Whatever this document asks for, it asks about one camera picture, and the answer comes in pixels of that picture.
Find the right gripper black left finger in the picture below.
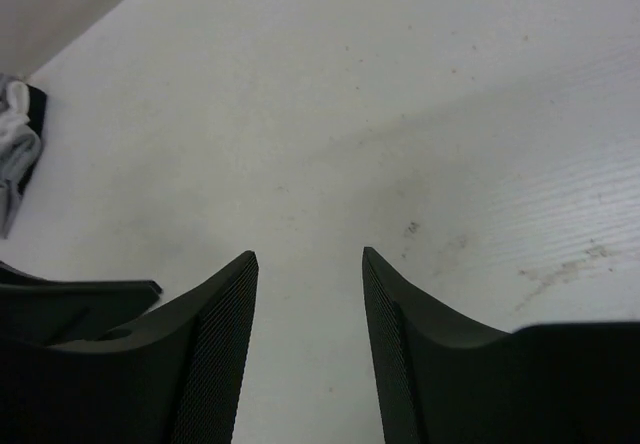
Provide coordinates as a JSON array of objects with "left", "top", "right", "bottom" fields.
[{"left": 1, "top": 251, "right": 258, "bottom": 443}]

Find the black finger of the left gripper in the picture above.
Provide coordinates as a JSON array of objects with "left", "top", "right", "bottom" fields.
[{"left": 1, "top": 263, "right": 163, "bottom": 345}]

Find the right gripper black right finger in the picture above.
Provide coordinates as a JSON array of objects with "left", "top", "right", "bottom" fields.
[{"left": 362, "top": 247, "right": 639, "bottom": 443}]

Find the grey folded tank top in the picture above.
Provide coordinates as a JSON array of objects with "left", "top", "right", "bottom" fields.
[{"left": 1, "top": 76, "right": 40, "bottom": 239}]

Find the black folded tank top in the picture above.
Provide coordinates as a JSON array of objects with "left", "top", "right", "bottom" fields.
[{"left": 18, "top": 85, "right": 48, "bottom": 196}]

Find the white folded tank top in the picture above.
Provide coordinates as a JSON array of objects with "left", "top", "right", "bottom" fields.
[{"left": 1, "top": 80, "right": 30, "bottom": 139}]

